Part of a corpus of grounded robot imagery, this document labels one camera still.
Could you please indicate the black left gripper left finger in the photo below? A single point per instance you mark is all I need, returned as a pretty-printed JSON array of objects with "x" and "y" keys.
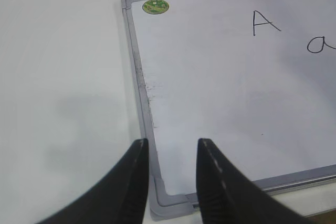
[{"x": 119, "y": 197}]

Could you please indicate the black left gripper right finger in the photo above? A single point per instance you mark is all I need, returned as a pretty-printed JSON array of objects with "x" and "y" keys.
[{"x": 225, "y": 195}]

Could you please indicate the round green magnet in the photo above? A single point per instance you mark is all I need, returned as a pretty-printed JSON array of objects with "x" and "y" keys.
[{"x": 155, "y": 7}]

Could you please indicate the white board with grey frame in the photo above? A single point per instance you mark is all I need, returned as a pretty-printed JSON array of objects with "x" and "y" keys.
[{"x": 255, "y": 76}]

